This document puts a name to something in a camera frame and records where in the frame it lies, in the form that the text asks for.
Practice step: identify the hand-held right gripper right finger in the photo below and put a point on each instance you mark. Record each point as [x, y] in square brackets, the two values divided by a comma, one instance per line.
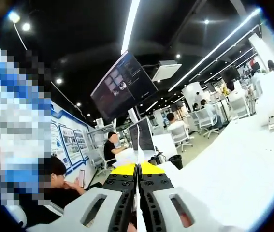
[199, 215]

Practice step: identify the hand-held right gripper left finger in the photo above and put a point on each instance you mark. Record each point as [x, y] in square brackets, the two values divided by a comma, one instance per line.
[78, 212]

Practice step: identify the smartphone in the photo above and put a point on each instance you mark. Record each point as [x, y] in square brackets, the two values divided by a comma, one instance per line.
[81, 178]

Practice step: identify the white table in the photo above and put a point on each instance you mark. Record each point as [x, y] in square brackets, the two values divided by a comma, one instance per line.
[223, 169]

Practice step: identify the black trash bin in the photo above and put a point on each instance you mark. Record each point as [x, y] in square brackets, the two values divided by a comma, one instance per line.
[175, 161]

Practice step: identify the white worn device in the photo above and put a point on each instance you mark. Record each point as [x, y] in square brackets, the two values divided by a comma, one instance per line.
[16, 216]

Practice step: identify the white office chair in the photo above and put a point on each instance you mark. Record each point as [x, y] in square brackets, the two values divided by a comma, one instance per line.
[206, 120]
[239, 104]
[180, 135]

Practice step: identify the small computer monitor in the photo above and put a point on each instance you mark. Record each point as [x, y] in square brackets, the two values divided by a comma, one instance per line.
[146, 135]

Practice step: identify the large hanging screen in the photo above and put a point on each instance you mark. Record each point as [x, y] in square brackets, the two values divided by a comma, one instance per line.
[124, 87]

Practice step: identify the white printer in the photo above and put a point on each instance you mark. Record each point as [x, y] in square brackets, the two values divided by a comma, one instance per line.
[272, 101]

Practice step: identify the ceiling air conditioner unit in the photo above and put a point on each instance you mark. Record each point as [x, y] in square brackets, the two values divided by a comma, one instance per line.
[167, 71]

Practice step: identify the thin ceiling light strip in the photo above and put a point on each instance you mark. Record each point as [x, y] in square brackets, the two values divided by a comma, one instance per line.
[214, 49]

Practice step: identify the long ceiling light strip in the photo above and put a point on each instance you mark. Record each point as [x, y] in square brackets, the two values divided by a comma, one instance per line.
[130, 26]

